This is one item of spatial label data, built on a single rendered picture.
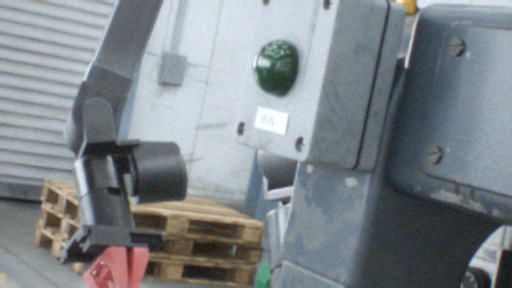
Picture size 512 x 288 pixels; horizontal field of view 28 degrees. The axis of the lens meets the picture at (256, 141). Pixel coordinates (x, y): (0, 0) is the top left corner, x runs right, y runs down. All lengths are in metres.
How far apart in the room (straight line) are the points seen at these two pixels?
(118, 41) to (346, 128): 0.77
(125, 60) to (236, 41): 8.03
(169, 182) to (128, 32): 0.20
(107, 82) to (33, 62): 7.20
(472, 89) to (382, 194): 0.08
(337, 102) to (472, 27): 0.08
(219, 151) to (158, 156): 8.09
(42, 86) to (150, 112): 1.01
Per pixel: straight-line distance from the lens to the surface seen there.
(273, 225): 0.84
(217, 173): 9.35
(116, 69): 1.25
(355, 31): 0.53
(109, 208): 1.17
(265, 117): 0.56
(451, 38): 0.53
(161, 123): 9.00
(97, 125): 1.21
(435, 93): 0.53
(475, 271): 0.77
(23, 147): 8.50
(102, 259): 1.14
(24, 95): 8.44
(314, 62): 0.53
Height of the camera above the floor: 1.27
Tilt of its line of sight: 3 degrees down
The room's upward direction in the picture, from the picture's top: 11 degrees clockwise
